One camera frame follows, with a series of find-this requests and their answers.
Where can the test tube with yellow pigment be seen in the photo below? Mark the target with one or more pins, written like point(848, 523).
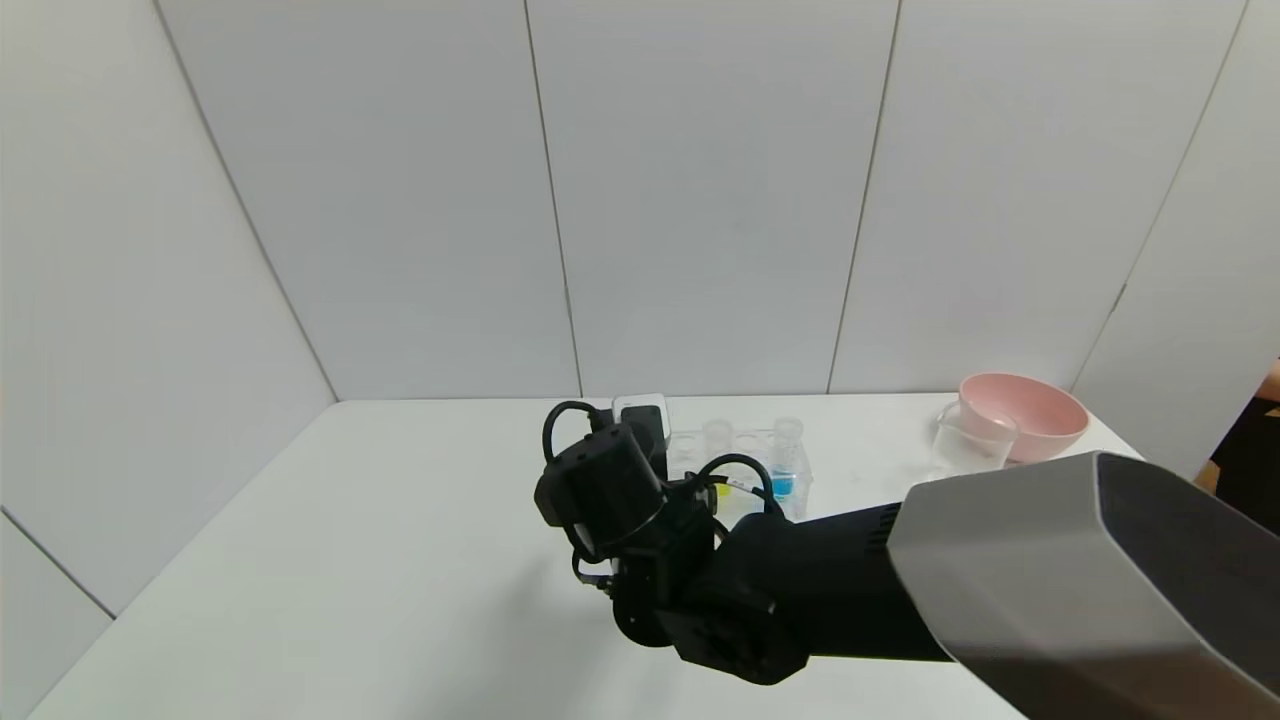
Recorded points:
point(717, 438)

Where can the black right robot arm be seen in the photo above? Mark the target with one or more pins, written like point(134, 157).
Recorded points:
point(900, 600)

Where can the clear acrylic test tube rack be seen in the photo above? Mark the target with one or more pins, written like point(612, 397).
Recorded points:
point(752, 448)

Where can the test tube with blue pigment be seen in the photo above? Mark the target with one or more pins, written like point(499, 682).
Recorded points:
point(783, 485)

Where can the clear glass beaker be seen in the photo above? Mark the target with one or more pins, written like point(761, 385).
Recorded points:
point(965, 445)

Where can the pink bowl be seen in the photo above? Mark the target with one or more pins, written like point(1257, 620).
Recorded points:
point(1040, 415)

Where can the dark background object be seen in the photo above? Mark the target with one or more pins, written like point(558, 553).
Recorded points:
point(1255, 450)

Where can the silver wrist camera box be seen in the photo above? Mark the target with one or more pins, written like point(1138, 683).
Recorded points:
point(640, 420)

